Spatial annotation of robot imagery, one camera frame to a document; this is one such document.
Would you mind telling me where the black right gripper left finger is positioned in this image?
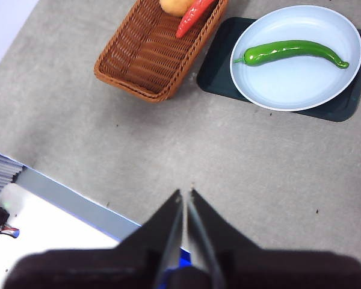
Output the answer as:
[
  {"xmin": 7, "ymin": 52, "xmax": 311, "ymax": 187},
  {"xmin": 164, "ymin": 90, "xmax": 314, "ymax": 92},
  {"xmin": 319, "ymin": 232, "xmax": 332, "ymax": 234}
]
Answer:
[{"xmin": 1, "ymin": 188, "xmax": 184, "ymax": 289}]

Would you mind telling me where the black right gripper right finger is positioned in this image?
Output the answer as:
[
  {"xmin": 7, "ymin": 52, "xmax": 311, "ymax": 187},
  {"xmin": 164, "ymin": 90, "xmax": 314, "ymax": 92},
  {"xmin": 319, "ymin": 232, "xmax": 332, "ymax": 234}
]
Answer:
[{"xmin": 187, "ymin": 188, "xmax": 361, "ymax": 289}]

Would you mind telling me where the blue frying pan pale inside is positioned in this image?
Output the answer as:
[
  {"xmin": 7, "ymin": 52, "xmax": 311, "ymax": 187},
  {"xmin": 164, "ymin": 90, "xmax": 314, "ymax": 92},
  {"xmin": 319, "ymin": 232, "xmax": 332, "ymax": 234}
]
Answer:
[{"xmin": 229, "ymin": 5, "xmax": 361, "ymax": 112}]

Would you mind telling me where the red chili pepper green stem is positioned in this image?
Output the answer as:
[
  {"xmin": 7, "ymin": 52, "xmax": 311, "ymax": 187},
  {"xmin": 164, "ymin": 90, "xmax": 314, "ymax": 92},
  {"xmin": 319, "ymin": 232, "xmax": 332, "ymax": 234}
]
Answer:
[{"xmin": 175, "ymin": 0, "xmax": 217, "ymax": 39}]

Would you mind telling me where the blue plastic piece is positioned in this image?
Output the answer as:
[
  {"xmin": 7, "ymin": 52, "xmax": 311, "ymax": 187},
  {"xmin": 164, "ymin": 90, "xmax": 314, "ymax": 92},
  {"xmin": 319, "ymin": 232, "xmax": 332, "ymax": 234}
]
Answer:
[{"xmin": 165, "ymin": 247, "xmax": 194, "ymax": 272}]

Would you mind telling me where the grey corrugated panel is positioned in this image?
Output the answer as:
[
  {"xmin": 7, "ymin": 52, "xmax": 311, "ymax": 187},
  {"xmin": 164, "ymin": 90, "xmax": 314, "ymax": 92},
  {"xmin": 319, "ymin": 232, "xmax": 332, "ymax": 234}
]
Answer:
[{"xmin": 0, "ymin": 147, "xmax": 25, "ymax": 205}]

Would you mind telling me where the black rectangular tray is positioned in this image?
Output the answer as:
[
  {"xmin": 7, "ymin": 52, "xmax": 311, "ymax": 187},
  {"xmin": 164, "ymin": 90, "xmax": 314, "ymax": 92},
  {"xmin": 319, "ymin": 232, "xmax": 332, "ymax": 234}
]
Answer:
[{"xmin": 196, "ymin": 17, "xmax": 361, "ymax": 123}]

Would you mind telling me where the brown woven wicker basket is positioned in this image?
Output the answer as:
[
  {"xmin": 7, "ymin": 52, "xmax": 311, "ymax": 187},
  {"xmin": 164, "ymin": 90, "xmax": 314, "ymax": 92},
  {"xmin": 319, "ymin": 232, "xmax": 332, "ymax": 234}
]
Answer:
[{"xmin": 93, "ymin": 0, "xmax": 229, "ymax": 104}]

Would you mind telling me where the yellow potato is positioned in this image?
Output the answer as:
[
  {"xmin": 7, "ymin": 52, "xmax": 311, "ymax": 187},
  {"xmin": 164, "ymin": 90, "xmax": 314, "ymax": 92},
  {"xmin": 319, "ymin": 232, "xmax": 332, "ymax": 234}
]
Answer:
[{"xmin": 159, "ymin": 0, "xmax": 196, "ymax": 17}]

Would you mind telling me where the grey metal rail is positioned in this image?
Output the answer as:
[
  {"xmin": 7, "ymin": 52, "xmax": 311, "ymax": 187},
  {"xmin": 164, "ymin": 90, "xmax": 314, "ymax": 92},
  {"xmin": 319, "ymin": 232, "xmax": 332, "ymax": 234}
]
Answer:
[{"xmin": 10, "ymin": 165, "xmax": 143, "ymax": 242}]

